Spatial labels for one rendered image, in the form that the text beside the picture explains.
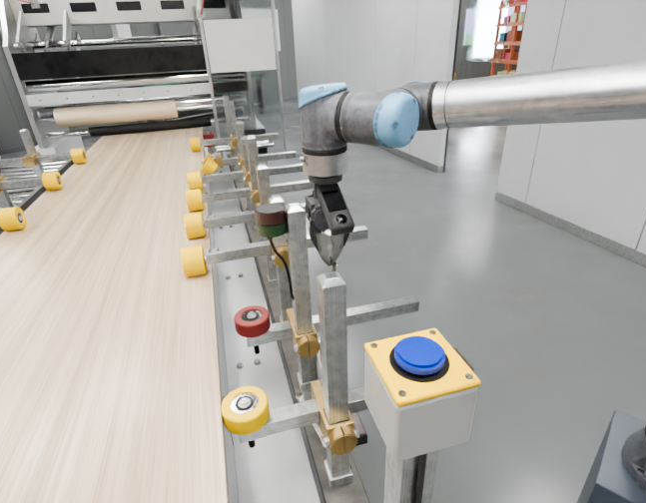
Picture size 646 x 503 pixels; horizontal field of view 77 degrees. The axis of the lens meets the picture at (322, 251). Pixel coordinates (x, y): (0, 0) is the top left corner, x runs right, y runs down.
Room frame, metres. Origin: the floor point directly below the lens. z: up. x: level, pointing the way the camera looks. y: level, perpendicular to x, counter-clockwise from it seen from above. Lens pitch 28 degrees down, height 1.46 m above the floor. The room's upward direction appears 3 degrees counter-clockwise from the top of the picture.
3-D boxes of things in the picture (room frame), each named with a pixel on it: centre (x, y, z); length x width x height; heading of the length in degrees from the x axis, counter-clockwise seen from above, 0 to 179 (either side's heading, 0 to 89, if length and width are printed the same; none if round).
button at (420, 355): (0.25, -0.07, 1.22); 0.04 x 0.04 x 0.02
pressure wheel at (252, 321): (0.76, 0.17, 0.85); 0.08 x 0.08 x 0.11
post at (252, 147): (1.47, 0.24, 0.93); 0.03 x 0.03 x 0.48; 14
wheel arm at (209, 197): (1.51, 0.23, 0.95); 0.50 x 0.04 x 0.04; 104
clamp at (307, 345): (0.77, 0.06, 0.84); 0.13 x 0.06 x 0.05; 14
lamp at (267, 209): (0.73, 0.10, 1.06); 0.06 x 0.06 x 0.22; 14
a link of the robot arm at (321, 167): (0.81, -0.01, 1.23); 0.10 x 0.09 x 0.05; 104
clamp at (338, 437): (0.53, 0.00, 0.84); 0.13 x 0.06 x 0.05; 14
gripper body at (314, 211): (0.82, -0.01, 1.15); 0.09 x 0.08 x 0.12; 14
